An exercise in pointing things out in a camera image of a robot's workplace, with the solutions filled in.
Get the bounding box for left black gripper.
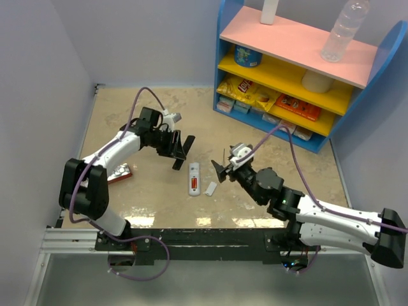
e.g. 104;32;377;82
149;128;186;160

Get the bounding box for clear handle screwdriver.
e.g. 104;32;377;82
222;149;227;166

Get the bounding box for white battery cover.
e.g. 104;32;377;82
205;182;217;196

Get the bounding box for white remote control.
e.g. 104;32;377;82
188;163;201;196

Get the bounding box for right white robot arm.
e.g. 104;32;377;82
212;161;407;269

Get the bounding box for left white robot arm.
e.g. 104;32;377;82
59;107;195;250

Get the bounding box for small white box leftmost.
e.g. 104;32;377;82
216;96;235;113

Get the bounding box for small white box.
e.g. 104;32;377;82
216;96;235;113
262;113;281;125
279;119;297;135
293;126;314;142
233;100;251;114

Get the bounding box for red snack packet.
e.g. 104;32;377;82
107;163;133;184

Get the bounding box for yellow Lays chips bag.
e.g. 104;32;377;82
217;74;282;112

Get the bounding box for orange snack box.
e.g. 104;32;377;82
275;94;321;122

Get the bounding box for blue snack can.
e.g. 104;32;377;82
234;45;263;68

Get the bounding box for blue shelf unit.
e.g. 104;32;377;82
214;1;407;153

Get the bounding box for white paper roll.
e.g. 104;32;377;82
301;69;335;93

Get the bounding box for white bottle on shelf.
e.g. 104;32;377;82
260;0;279;25

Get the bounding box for clear plastic water bottle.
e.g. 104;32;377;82
320;0;370;62

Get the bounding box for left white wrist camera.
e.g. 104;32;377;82
162;109;182;124

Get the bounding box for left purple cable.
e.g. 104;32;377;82
68;86;168;240

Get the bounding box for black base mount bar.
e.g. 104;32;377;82
95;228;315;270

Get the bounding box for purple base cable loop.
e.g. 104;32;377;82
106;235;170;282

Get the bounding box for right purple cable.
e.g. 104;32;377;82
245;124;408;233

